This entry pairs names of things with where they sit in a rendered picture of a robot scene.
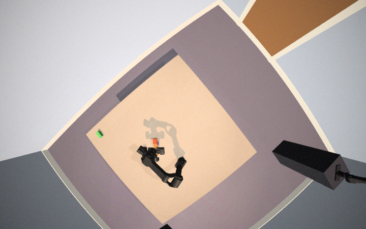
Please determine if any small green block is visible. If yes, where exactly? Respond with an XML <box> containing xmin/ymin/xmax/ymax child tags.
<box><xmin>96</xmin><ymin>131</ymin><xmax>103</xmax><ymax>138</ymax></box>

